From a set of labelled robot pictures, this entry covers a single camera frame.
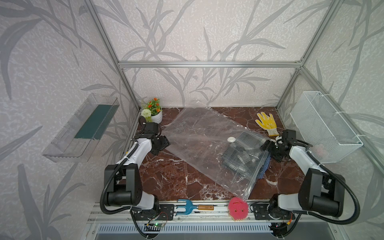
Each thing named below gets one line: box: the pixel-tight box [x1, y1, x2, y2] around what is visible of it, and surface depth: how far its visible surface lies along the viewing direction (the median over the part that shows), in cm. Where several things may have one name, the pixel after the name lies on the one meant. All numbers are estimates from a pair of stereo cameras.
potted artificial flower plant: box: [141, 97, 163, 124], surface depth 103 cm
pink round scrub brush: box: [227, 197, 249, 221], surface depth 74 cm
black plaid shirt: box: [223, 132, 271, 180], surface depth 90 cm
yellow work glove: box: [255, 111, 280, 137], surface depth 114 cm
